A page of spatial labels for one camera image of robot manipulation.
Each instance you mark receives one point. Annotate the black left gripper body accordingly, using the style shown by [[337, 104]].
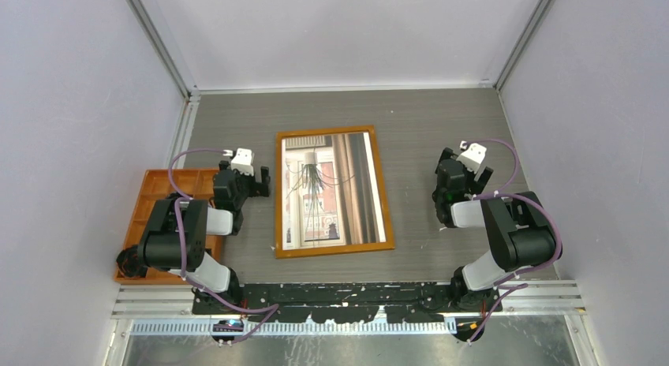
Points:
[[247, 185]]

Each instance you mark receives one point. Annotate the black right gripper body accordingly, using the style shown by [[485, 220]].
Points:
[[474, 187]]

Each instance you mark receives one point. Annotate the plant photo print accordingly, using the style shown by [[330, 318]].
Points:
[[334, 191]]

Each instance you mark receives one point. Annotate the orange wooden picture frame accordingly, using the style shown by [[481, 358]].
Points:
[[279, 196]]

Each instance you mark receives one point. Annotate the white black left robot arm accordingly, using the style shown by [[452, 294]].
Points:
[[179, 222]]

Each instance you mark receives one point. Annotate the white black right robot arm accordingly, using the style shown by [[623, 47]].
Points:
[[520, 235]]

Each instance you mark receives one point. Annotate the orange compartment tray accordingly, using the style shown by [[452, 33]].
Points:
[[156, 186]]

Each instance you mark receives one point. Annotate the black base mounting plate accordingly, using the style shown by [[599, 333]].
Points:
[[358, 302]]

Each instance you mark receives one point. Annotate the black tape roll lower left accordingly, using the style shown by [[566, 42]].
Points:
[[128, 263]]

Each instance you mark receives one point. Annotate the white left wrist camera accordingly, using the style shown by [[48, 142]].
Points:
[[241, 160]]

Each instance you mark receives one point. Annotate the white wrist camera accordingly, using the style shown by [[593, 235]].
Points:
[[472, 156], [241, 160]]

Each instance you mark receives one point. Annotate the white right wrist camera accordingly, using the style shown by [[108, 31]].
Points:
[[472, 156]]

